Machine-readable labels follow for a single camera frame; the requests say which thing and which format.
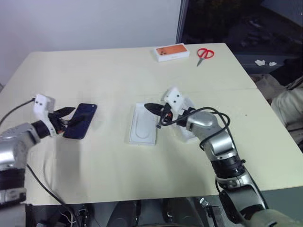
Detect white phone box base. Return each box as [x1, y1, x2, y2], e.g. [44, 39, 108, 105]
[125, 102, 164, 146]

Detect dark rounded shape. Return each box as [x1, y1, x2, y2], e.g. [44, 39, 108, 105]
[111, 200, 143, 227]

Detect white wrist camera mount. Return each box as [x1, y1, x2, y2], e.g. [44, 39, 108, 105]
[32, 94, 57, 137]
[162, 87, 188, 114]

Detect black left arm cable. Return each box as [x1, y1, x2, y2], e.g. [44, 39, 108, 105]
[0, 98, 36, 126]

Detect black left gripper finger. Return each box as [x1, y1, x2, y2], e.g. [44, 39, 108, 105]
[62, 114, 87, 128]
[55, 107, 76, 118]

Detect black hanging cable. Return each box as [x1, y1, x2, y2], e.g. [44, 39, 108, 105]
[26, 164, 73, 215]

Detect white box with orange phone print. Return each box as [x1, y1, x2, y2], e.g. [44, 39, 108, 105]
[152, 43, 191, 63]

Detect beige cloth bag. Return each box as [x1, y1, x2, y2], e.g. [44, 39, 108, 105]
[269, 78, 303, 130]

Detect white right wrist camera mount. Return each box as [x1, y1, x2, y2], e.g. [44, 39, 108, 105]
[162, 87, 188, 114]

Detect dark blue smartphone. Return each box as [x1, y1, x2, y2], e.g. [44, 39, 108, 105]
[63, 103, 98, 140]

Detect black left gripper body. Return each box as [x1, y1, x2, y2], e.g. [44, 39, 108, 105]
[48, 110, 70, 137]

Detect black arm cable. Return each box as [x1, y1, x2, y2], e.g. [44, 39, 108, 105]
[0, 98, 36, 126]
[163, 107, 232, 143]

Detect red handled scissors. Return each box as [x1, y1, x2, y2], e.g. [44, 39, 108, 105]
[196, 48, 215, 68]

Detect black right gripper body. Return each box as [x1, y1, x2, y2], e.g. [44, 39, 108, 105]
[157, 102, 177, 130]

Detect black metal clamp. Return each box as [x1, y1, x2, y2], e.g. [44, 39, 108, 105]
[199, 197, 223, 222]

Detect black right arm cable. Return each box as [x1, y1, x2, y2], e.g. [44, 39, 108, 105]
[163, 107, 232, 143]

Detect white phone box lid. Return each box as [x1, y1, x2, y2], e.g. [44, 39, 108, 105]
[176, 93, 199, 144]

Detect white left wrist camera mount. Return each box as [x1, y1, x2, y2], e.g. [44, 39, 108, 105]
[32, 94, 57, 137]

